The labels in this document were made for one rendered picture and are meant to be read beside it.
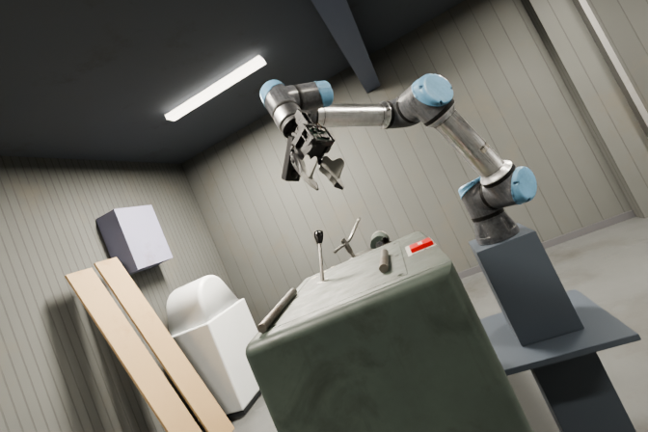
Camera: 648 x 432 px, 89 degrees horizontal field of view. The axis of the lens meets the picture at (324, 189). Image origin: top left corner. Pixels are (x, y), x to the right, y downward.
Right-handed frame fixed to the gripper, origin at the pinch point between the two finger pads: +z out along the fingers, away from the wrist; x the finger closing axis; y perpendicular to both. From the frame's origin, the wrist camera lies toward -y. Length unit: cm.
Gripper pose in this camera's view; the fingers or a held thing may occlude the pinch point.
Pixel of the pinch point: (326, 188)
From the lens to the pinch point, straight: 75.9
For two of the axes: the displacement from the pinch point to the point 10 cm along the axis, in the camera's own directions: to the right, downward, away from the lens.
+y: 4.8, -6.8, -5.5
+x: 7.4, -0.2, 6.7
